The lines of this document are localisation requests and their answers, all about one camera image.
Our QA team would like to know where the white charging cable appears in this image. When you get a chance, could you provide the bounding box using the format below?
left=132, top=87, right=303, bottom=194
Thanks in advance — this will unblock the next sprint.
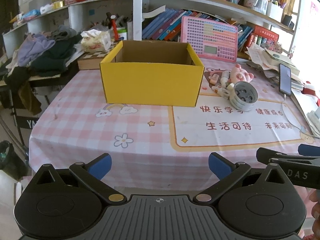
left=281, top=94, right=318, bottom=138

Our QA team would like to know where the tissue box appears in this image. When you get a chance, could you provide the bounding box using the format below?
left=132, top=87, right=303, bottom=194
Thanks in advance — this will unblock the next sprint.
left=80, top=29, right=112, bottom=53

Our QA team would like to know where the row of blue books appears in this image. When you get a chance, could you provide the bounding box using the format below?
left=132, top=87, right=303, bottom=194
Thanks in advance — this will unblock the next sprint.
left=142, top=8, right=193, bottom=41

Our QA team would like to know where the yellow cardboard box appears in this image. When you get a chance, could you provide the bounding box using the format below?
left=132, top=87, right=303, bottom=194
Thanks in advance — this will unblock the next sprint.
left=100, top=40, right=204, bottom=107

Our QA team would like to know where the pink keyboard learning toy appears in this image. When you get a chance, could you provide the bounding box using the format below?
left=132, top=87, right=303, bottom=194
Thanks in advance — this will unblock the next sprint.
left=181, top=16, right=238, bottom=63

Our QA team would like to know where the staples box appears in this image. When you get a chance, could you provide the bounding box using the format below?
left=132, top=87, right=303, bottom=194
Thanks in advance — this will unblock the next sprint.
left=212, top=86, right=230, bottom=100

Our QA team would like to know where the white bookshelf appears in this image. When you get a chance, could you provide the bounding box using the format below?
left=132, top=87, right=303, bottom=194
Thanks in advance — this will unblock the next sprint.
left=2, top=0, right=296, bottom=57

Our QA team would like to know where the chessboard box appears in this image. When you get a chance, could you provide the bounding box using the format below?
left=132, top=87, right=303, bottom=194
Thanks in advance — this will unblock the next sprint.
left=77, top=42, right=118, bottom=70

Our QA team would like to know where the white spray bottle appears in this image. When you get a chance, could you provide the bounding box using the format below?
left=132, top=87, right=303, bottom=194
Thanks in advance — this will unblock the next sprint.
left=220, top=70, right=230, bottom=88

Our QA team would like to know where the red white glue bottle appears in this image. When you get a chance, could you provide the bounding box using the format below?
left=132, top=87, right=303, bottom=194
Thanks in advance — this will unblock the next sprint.
left=106, top=12, right=119, bottom=41

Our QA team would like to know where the white power adapter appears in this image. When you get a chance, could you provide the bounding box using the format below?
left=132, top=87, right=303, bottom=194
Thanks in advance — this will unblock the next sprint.
left=226, top=83, right=234, bottom=92

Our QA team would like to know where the black smartphone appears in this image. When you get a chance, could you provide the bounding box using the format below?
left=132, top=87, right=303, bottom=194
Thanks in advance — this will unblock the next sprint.
left=279, top=64, right=291, bottom=96

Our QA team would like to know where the clear packing tape roll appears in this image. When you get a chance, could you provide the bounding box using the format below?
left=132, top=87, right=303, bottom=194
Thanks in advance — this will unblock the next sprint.
left=229, top=81, right=258, bottom=112

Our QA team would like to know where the pile of clothes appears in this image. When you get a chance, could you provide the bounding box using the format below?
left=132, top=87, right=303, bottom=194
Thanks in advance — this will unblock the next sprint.
left=3, top=25, right=82, bottom=115

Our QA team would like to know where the person right hand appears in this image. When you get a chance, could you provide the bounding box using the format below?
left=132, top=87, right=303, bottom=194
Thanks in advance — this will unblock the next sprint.
left=309, top=190, right=320, bottom=240

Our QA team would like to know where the stack of papers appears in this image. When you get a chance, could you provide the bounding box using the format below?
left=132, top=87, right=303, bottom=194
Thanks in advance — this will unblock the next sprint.
left=245, top=43, right=304, bottom=91

